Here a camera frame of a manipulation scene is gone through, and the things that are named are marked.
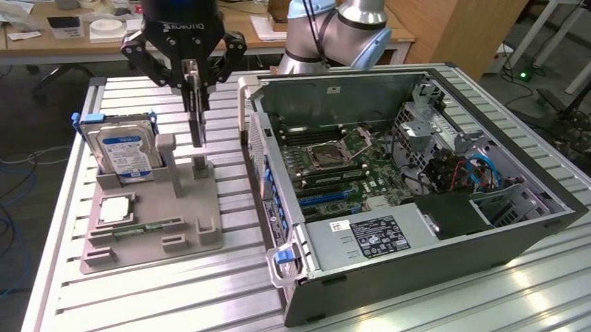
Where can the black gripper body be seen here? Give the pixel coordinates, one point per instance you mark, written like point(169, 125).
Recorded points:
point(182, 31)

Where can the graphics card with metal bracket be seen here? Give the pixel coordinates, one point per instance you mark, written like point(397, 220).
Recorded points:
point(198, 124)

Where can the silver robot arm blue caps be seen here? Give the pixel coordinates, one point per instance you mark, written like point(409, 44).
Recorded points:
point(365, 17)

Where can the plain white box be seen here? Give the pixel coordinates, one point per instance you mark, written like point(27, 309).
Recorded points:
point(134, 26)

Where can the stack of white papers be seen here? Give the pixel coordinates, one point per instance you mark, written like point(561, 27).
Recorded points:
point(267, 29)

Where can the white round holder box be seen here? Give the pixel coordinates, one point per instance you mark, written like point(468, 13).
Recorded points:
point(109, 31)

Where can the small cardboard box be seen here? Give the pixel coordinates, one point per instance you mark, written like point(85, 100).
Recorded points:
point(277, 10)

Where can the black chair base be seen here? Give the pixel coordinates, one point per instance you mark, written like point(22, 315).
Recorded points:
point(61, 74)

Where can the white box black top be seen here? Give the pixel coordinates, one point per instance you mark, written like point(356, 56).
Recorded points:
point(67, 29)

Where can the wooden desk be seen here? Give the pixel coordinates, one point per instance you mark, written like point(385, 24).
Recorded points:
point(55, 46)

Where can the blue plastic disk caddy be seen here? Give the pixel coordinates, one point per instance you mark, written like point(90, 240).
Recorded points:
point(91, 117)

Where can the white paper note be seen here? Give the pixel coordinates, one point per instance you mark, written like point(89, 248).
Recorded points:
point(23, 35)

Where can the hard disk blue label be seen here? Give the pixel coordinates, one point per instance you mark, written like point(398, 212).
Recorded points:
point(125, 152)

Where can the CPU socket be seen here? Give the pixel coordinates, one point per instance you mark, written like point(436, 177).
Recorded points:
point(328, 154)

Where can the open metal socket cover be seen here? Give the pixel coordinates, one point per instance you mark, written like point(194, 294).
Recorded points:
point(358, 140)

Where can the black installed RAM stick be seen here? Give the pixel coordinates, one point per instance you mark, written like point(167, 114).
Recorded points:
point(333, 177)

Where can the silver CPU chip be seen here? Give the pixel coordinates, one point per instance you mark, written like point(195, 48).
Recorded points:
point(115, 209)

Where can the grey parts rack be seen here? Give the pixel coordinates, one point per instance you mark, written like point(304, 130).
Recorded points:
point(153, 211)

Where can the grey metal drive cage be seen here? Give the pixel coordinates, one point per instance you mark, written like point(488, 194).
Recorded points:
point(416, 131)

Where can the blue expansion slot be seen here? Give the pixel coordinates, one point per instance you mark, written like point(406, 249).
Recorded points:
point(324, 199)

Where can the green RAM stick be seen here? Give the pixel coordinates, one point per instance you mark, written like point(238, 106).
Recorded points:
point(139, 229)

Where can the green motherboard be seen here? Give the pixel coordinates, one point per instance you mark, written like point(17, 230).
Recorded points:
point(384, 180)

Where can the wooden cabinet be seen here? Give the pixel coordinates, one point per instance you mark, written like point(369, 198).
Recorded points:
point(462, 34)

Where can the black power connector bundle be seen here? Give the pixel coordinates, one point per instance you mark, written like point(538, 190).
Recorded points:
point(444, 173)

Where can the grey power supply unit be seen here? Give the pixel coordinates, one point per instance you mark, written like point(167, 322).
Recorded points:
point(330, 249)

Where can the device with green light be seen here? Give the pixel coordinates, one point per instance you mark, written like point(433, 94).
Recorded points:
point(524, 74)

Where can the metal disk bay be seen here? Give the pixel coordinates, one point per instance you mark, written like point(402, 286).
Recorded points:
point(504, 207)

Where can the black floor stand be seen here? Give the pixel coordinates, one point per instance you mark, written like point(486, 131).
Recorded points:
point(568, 107)

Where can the open dark PC case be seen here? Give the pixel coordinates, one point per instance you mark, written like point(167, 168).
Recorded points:
point(416, 276)

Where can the white table frame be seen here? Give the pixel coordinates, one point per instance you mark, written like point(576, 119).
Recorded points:
point(538, 34)

